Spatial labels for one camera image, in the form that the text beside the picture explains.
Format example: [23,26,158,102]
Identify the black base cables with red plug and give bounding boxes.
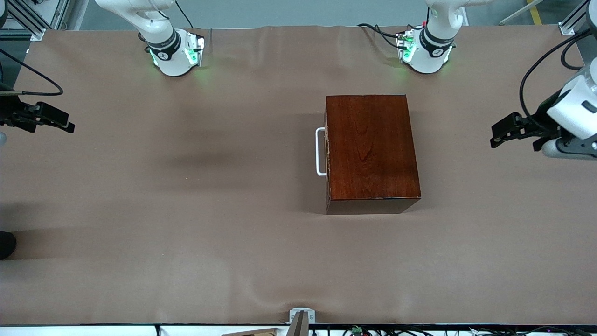
[357,20,429,50]

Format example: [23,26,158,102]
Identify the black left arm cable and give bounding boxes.
[519,27,591,127]

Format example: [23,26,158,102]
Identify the wooden drawer with white handle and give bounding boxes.
[316,96,332,213]

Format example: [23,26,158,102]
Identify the brown table cloth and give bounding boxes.
[0,26,597,326]

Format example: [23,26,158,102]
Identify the black round object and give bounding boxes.
[0,231,17,260]

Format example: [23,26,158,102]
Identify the aluminium frame profile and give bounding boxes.
[0,0,70,42]
[559,0,590,36]

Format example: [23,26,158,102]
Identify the silver metal clamp bracket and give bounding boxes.
[289,308,316,324]

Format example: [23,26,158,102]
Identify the grey mounting post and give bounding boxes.
[285,312,310,336]

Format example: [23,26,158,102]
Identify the dark wooden cabinet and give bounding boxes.
[325,95,422,215]

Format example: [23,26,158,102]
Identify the thin black base cable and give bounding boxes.
[174,0,197,29]

